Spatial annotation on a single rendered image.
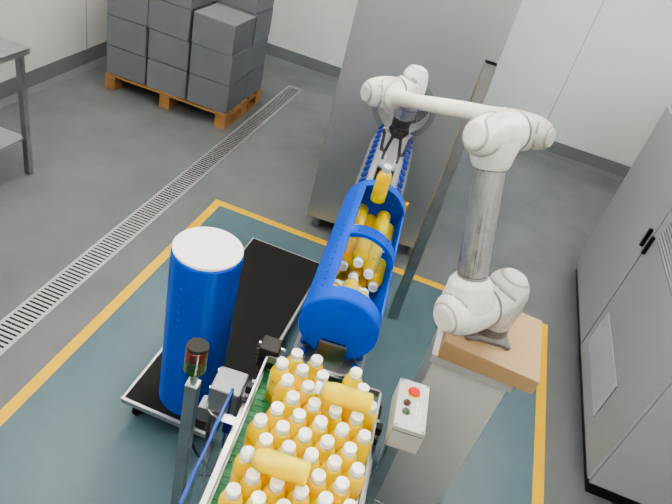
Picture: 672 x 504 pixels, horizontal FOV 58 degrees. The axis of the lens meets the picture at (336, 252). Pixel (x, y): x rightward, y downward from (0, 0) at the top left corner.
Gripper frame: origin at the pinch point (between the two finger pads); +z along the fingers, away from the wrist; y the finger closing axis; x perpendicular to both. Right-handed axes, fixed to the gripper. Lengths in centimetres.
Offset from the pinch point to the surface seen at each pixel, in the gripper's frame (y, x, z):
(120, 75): 249, -259, 122
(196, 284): 57, 62, 42
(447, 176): -33, -66, 31
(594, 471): -146, 20, 122
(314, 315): 10, 77, 26
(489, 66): -33, -66, -30
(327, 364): 1, 81, 43
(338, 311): 2, 77, 21
